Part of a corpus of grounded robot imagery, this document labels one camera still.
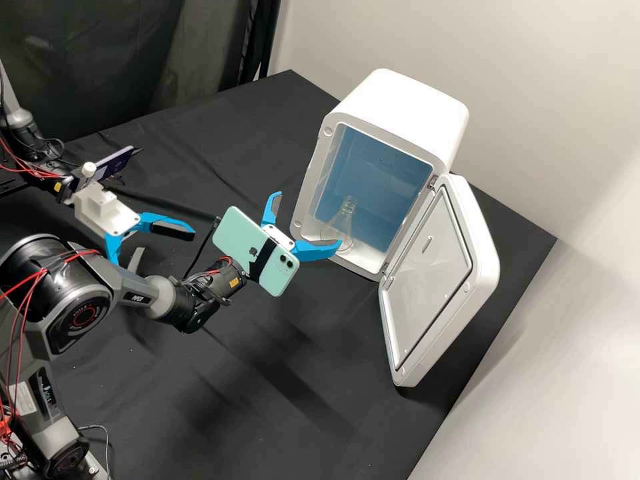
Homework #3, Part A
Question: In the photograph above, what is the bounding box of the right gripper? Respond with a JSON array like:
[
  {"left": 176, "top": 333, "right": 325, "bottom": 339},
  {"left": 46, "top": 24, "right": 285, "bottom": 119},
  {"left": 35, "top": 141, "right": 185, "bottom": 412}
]
[{"left": 259, "top": 191, "right": 347, "bottom": 265}]

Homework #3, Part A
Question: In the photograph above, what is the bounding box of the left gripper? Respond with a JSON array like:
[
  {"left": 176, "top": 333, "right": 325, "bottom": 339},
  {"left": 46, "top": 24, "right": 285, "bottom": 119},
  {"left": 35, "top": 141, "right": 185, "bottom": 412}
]
[{"left": 73, "top": 181, "right": 197, "bottom": 275}]

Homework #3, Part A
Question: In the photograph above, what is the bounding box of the clear flask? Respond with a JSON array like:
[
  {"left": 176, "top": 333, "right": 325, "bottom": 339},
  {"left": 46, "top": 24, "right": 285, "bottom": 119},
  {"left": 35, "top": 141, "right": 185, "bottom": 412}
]
[{"left": 321, "top": 195, "right": 359, "bottom": 252}]

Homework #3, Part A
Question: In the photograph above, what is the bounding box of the incubator door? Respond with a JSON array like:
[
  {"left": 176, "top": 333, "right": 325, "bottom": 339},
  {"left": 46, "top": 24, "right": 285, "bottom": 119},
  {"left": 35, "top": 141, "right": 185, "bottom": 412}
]
[{"left": 377, "top": 171, "right": 501, "bottom": 389}]

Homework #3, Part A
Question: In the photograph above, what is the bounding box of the white incubator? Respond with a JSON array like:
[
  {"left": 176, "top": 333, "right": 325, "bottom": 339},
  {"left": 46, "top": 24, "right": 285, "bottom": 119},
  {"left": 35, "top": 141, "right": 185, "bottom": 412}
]
[{"left": 291, "top": 68, "right": 471, "bottom": 282}]

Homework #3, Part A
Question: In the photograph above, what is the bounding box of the right wrist camera phone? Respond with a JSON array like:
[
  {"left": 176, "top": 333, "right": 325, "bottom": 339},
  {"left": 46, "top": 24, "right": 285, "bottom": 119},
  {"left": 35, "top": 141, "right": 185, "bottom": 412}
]
[{"left": 211, "top": 205, "right": 301, "bottom": 299}]

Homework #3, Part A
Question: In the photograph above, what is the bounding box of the wrist camera phone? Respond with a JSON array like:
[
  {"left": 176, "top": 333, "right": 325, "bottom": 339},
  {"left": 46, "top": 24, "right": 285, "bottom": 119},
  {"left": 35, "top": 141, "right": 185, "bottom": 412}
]
[
  {"left": 211, "top": 205, "right": 301, "bottom": 299},
  {"left": 69, "top": 144, "right": 145, "bottom": 192}
]

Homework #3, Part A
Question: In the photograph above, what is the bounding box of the left wrist camera phone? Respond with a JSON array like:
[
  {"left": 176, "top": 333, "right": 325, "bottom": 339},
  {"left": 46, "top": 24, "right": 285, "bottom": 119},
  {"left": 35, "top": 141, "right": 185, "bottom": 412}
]
[{"left": 69, "top": 144, "right": 145, "bottom": 192}]

